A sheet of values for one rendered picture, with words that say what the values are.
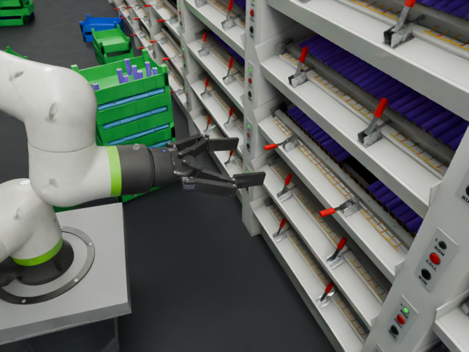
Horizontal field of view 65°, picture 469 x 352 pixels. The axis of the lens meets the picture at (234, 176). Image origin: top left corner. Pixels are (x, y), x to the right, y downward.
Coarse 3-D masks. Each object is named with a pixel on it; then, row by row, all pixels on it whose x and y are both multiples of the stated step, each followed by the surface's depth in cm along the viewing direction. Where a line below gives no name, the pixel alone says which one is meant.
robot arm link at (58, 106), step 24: (0, 72) 55; (24, 72) 54; (48, 72) 53; (72, 72) 55; (0, 96) 55; (24, 96) 52; (48, 96) 52; (72, 96) 53; (24, 120) 55; (48, 120) 53; (72, 120) 54; (48, 144) 55; (72, 144) 56
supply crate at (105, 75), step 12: (132, 60) 150; (144, 60) 152; (84, 72) 142; (96, 72) 145; (108, 72) 148; (132, 72) 152; (144, 72) 152; (108, 84) 144; (120, 84) 132; (132, 84) 135; (144, 84) 138; (156, 84) 140; (168, 84) 143; (96, 96) 130; (108, 96) 132; (120, 96) 135
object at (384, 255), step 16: (256, 112) 111; (272, 112) 111; (272, 128) 110; (288, 160) 101; (304, 160) 98; (304, 176) 94; (320, 176) 93; (352, 176) 90; (320, 192) 90; (336, 192) 88; (352, 224) 82; (368, 224) 80; (368, 240) 78; (384, 240) 77; (368, 256) 80; (384, 256) 75; (400, 256) 74; (384, 272) 76
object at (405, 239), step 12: (276, 120) 110; (288, 120) 106; (300, 132) 102; (312, 144) 98; (324, 156) 93; (336, 168) 90; (348, 180) 86; (360, 192) 83; (372, 204) 80; (384, 216) 78; (396, 228) 75; (408, 240) 73
